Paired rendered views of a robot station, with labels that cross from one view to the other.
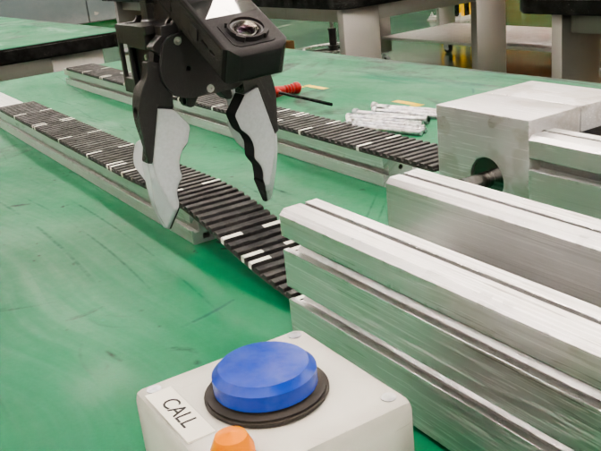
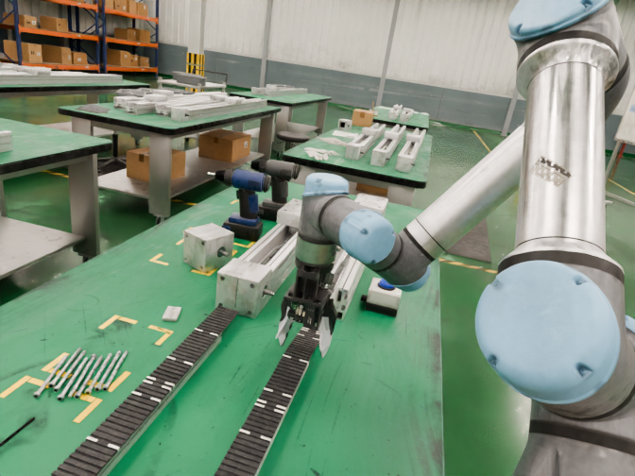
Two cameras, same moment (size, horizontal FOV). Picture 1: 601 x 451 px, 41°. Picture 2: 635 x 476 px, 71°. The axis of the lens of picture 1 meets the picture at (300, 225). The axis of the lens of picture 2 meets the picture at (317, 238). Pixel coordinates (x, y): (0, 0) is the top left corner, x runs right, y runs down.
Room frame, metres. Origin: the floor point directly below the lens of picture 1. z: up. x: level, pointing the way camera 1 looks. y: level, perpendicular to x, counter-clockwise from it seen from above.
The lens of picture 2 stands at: (1.17, 0.56, 1.34)
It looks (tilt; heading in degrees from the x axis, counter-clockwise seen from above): 21 degrees down; 222
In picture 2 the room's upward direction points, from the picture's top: 9 degrees clockwise
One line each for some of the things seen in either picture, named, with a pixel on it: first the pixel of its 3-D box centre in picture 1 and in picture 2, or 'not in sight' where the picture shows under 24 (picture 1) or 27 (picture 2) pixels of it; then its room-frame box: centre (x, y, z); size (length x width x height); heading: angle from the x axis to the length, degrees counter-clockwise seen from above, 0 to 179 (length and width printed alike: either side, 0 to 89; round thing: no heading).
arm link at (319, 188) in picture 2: not in sight; (324, 208); (0.62, 0.07, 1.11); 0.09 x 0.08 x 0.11; 76
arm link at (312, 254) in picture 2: not in sight; (317, 248); (0.61, 0.07, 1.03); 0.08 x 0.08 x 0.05
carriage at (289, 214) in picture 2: not in sight; (300, 217); (0.19, -0.40, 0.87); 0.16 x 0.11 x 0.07; 30
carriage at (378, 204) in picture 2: not in sight; (368, 210); (-0.12, -0.36, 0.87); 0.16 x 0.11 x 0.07; 30
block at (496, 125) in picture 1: (519, 165); (248, 288); (0.57, -0.16, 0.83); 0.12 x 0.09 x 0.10; 120
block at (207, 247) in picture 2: not in sight; (211, 248); (0.52, -0.40, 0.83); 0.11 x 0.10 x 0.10; 99
